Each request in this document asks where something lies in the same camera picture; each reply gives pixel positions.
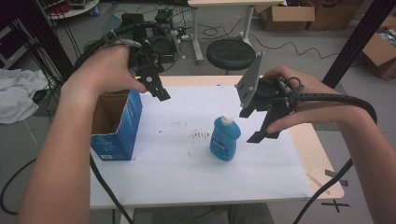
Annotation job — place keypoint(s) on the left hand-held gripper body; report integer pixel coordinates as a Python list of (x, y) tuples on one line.
[(144, 60)]

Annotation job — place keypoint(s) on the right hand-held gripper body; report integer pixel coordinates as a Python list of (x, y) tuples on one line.
[(267, 93)]

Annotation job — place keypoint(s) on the person's left hand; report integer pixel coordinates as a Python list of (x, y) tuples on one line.
[(102, 70)]

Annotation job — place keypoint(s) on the person's right hand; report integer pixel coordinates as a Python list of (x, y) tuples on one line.
[(320, 109)]

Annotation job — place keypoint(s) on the black equipment on floor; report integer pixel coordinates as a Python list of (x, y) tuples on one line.
[(162, 34)]

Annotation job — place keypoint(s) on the blue bottle with white cap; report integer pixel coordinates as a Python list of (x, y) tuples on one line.
[(224, 140)]

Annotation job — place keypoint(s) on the blue cardboard box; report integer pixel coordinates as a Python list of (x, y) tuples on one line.
[(127, 130)]

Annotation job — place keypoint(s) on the black round stool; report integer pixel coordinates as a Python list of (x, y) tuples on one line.
[(231, 55)]

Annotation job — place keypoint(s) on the open brown cardboard box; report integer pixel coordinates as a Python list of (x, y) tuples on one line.
[(286, 15)]

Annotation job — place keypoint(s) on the white table mat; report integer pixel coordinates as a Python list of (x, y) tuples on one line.
[(186, 174)]

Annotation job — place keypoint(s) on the grey tape pieces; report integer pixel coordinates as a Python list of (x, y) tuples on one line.
[(336, 176)]

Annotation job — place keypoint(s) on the round white table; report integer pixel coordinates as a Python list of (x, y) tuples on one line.
[(74, 7)]

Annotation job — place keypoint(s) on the closed brown cardboard box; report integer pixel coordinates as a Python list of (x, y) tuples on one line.
[(334, 14)]

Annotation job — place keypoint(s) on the black metal stand pole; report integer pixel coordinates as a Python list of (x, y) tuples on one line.
[(358, 37)]

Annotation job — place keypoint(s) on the cardboard box with contents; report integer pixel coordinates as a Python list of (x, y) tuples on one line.
[(378, 54)]

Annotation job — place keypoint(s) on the white cloth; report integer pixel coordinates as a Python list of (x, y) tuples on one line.
[(18, 93)]

